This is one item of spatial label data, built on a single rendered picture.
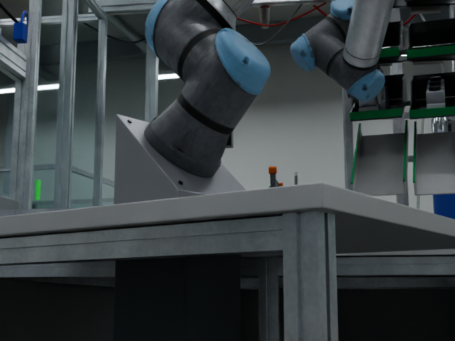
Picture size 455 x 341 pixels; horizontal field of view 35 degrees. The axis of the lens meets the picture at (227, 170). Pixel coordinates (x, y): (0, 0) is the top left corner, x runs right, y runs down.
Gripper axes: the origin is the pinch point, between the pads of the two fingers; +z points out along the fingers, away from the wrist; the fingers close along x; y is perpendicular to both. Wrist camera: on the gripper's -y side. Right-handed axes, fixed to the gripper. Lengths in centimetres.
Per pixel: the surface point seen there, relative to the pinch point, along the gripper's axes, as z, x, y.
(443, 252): 1.9, 17.0, 45.1
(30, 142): 4, -102, 3
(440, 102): 2.2, 17.9, 1.9
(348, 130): 10.3, -6.5, 2.2
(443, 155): 15.8, 17.9, 8.5
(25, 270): -11, -78, 55
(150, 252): -67, -18, 82
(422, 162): 14.9, 12.5, 11.0
